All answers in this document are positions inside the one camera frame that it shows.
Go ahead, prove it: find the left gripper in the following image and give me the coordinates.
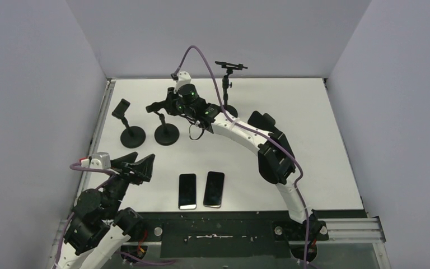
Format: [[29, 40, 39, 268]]
[[103, 151, 155, 219]]

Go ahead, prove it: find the black phone stand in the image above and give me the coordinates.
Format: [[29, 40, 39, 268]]
[[154, 111, 180, 146], [111, 99, 146, 149]]

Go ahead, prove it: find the silver black phone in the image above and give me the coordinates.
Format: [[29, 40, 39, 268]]
[[178, 174, 197, 210]]

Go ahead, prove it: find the magenta edged phone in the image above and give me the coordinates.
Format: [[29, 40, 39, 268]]
[[203, 171, 225, 208]]

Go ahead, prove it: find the tall phone stand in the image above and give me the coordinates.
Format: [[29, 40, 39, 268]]
[[215, 61, 248, 117]]

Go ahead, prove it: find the dark blue phone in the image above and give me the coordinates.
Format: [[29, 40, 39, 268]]
[[247, 110, 278, 133]]

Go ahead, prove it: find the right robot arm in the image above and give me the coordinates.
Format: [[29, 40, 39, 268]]
[[146, 84, 325, 240]]

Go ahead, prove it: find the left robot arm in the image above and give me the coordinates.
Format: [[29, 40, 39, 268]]
[[52, 152, 156, 268]]

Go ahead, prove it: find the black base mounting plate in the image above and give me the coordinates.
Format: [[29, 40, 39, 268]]
[[132, 211, 347, 258]]

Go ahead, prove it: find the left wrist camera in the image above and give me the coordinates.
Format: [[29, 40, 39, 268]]
[[80, 152, 111, 170]]

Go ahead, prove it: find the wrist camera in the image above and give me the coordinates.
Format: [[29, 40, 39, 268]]
[[80, 152, 111, 170], [171, 71, 191, 94]]

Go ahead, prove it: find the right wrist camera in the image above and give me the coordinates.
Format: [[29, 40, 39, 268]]
[[171, 71, 191, 94]]

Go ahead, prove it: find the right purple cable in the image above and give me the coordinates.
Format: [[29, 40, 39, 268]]
[[174, 45, 312, 269]]

